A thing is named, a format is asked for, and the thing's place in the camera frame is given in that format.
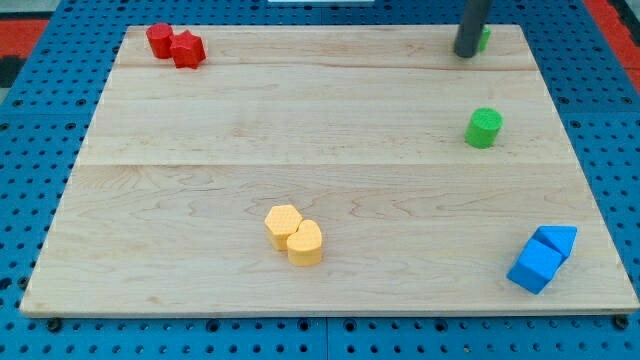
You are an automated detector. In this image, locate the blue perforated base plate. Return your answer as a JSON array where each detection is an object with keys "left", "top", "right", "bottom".
[{"left": 1, "top": 0, "right": 639, "bottom": 359}]

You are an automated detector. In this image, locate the green star block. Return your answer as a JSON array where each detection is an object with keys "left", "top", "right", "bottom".
[{"left": 477, "top": 25, "right": 492, "bottom": 52}]

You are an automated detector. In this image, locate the red cylinder block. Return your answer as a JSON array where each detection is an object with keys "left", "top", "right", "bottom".
[{"left": 146, "top": 23, "right": 174, "bottom": 59}]

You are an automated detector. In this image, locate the yellow hexagon block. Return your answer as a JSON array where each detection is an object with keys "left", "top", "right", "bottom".
[{"left": 264, "top": 204, "right": 303, "bottom": 251}]

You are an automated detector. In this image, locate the light wooden board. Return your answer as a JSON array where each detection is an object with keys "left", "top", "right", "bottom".
[{"left": 20, "top": 25, "right": 639, "bottom": 318}]

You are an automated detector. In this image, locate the blue cube block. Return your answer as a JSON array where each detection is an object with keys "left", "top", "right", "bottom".
[{"left": 507, "top": 238, "right": 563, "bottom": 295}]

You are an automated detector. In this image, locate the green cylinder block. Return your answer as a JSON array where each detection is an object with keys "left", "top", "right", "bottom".
[{"left": 464, "top": 108, "right": 504, "bottom": 149}]

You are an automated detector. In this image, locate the blue triangle block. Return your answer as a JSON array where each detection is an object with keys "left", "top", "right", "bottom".
[{"left": 533, "top": 225, "right": 578, "bottom": 262}]

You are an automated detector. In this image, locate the yellow heart block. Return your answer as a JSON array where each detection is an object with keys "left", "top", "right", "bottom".
[{"left": 286, "top": 220, "right": 323, "bottom": 266}]

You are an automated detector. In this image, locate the red star block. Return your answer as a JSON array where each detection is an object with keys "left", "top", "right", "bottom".
[{"left": 170, "top": 30, "right": 206, "bottom": 69}]

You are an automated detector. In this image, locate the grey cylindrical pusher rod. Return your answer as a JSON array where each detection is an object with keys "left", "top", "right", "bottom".
[{"left": 453, "top": 0, "right": 493, "bottom": 58}]

